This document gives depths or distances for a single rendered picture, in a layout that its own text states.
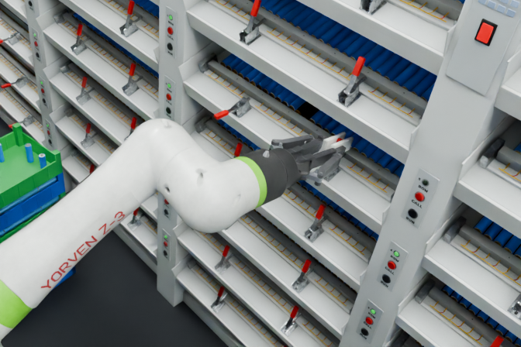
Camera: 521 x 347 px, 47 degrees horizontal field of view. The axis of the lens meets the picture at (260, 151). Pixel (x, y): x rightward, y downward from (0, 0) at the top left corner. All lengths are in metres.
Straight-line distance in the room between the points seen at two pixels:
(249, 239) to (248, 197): 0.65
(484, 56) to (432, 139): 0.18
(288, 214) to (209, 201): 0.53
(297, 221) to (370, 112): 0.39
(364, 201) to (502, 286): 0.29
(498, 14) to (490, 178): 0.29
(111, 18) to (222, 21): 0.47
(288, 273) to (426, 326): 0.40
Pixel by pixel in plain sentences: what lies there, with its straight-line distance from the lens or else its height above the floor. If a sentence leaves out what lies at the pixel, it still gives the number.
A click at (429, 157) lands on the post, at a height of 1.13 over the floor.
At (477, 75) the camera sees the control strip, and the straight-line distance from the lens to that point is 0.93.
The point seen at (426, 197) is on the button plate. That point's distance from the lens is 1.08.
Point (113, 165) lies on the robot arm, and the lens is 0.97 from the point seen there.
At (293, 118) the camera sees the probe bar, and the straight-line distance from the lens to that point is 1.30.
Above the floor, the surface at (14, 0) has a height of 0.74.
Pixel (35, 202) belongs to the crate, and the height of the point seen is 0.43.
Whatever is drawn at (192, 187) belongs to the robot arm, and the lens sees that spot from 0.90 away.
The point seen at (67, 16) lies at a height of 0.79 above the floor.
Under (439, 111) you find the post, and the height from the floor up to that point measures 1.21.
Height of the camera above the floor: 1.74
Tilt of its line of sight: 40 degrees down
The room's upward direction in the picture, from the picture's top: 9 degrees clockwise
